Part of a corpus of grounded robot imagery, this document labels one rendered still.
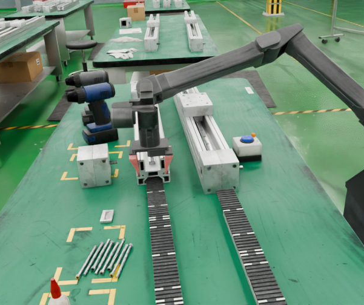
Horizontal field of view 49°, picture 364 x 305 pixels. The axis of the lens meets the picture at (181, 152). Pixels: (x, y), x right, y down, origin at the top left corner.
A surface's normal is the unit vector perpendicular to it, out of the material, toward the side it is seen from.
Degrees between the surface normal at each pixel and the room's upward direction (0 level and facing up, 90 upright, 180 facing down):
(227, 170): 90
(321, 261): 0
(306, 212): 0
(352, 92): 48
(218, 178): 90
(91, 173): 90
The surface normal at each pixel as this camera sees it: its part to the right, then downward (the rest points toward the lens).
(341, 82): -0.04, -0.29
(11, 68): 0.07, 0.41
